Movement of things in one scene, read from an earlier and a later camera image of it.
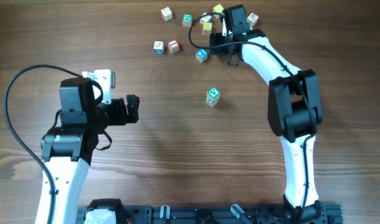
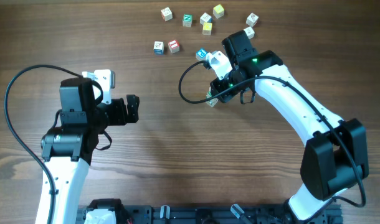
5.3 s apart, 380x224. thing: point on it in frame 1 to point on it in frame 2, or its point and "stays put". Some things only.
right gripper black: [215, 40] to [216, 86]
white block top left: [167, 14] stays put
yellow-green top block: [217, 9] stays put
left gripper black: [121, 117] stays put
